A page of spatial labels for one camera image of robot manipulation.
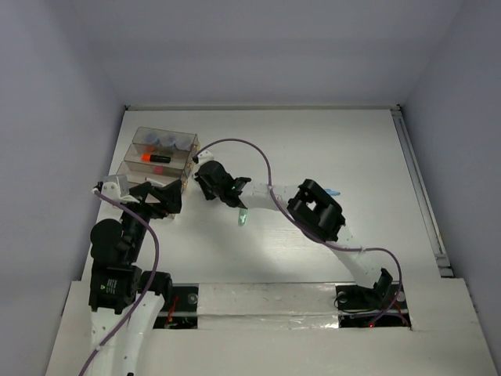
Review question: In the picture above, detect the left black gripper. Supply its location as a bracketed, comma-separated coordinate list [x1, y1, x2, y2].
[121, 177, 182, 259]

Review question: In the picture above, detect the pink cap black highlighter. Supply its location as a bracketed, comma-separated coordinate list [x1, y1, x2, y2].
[153, 166, 164, 175]

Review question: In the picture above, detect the orange cap black highlighter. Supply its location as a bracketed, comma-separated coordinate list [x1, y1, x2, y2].
[141, 154, 171, 164]

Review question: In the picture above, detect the green correction tape pen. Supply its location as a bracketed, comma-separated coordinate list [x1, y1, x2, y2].
[238, 208, 249, 226]

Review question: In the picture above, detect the clear clip tub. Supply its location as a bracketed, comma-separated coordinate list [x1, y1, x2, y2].
[159, 132, 177, 148]
[175, 136, 193, 151]

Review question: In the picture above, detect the clear tub of clips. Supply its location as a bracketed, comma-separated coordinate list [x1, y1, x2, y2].
[143, 132, 160, 146]

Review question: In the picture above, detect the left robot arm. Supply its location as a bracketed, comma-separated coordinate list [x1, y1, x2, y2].
[80, 175, 182, 375]

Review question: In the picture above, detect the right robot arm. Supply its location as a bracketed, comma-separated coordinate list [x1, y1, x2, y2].
[194, 161, 393, 307]

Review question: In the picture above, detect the clear tiered organizer box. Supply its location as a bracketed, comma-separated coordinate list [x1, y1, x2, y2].
[110, 126, 200, 192]

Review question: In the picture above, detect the blue correction tape pen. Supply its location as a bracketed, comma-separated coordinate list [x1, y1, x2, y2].
[325, 189, 341, 197]

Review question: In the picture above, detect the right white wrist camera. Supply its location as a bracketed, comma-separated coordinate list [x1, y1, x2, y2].
[193, 150, 214, 165]

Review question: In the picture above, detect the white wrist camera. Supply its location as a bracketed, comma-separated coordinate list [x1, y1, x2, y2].
[193, 150, 214, 165]
[92, 175, 135, 203]

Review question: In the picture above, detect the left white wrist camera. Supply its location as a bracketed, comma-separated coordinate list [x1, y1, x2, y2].
[92, 175, 135, 203]

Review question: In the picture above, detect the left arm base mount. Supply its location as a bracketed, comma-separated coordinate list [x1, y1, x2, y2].
[153, 284, 199, 330]

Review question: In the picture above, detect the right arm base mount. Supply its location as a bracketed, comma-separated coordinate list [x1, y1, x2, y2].
[333, 284, 412, 328]

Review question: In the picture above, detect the aluminium rail right edge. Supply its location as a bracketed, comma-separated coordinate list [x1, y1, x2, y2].
[390, 106, 455, 279]

